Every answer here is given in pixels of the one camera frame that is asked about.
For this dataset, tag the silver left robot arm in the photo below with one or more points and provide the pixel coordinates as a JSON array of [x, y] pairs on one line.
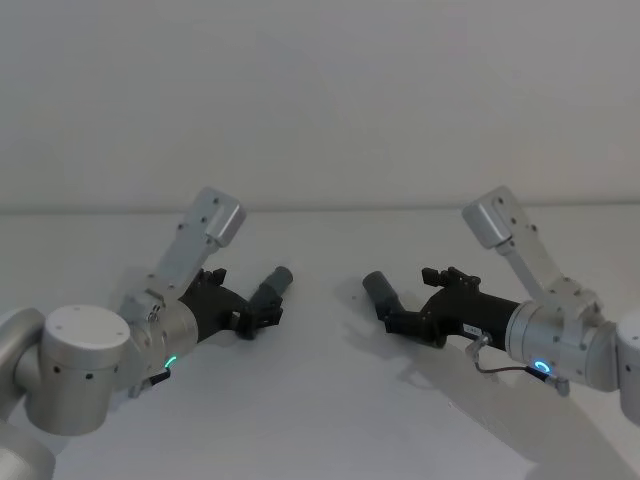
[[80, 350]]

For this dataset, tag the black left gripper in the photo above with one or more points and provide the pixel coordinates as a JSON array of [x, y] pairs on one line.
[[212, 310]]

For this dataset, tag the white table cloth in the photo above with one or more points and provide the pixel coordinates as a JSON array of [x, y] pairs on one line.
[[310, 400]]

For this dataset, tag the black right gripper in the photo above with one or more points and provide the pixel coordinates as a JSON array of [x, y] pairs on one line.
[[465, 315]]

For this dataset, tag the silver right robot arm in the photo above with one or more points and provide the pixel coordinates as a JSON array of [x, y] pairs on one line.
[[550, 330]]

